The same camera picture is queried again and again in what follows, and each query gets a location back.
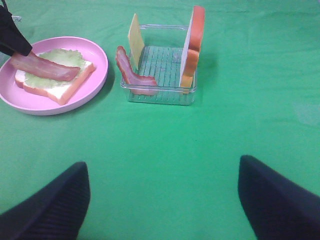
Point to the toy bacon strip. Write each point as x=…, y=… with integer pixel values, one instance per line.
x=131, y=78
x=43, y=68

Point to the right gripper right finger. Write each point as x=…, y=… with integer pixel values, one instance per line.
x=276, y=207

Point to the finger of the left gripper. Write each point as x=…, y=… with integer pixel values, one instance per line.
x=11, y=39

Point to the yellow toy cheese slice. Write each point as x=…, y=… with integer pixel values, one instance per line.
x=135, y=40

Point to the toy bread slice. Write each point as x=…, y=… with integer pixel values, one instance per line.
x=192, y=47
x=59, y=94

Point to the pink round plate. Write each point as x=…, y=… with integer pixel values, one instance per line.
x=33, y=104

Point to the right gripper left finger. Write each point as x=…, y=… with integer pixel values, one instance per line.
x=55, y=212

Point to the right clear plastic tray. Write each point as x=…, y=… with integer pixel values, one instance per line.
x=161, y=58

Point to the green toy lettuce leaf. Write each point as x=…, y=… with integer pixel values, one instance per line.
x=69, y=58

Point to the green tablecloth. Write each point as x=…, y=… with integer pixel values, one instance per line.
x=168, y=172

